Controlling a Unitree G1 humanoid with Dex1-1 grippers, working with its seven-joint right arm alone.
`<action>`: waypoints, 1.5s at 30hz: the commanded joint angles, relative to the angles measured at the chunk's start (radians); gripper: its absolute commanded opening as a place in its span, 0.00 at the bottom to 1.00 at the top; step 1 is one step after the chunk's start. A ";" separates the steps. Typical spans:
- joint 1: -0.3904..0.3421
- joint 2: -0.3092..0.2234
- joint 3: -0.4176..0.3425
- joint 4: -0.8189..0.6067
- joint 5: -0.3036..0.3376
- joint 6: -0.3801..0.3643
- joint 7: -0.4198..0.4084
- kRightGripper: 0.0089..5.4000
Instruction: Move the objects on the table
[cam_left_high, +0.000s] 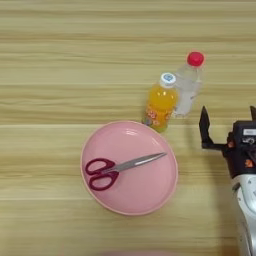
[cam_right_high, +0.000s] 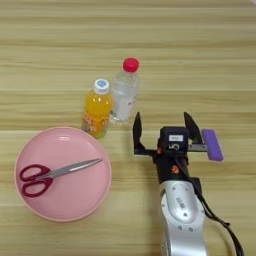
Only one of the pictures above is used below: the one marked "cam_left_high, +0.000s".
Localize orange juice bottle white cap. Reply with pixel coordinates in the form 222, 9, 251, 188
142, 72, 179, 133

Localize red handled scissors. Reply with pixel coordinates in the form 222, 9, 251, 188
84, 151, 168, 192

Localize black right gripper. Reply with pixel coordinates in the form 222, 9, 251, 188
198, 105, 256, 180

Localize clear water bottle red cap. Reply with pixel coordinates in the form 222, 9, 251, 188
172, 50, 206, 119

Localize pink round plate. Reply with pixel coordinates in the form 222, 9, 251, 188
80, 120, 179, 217

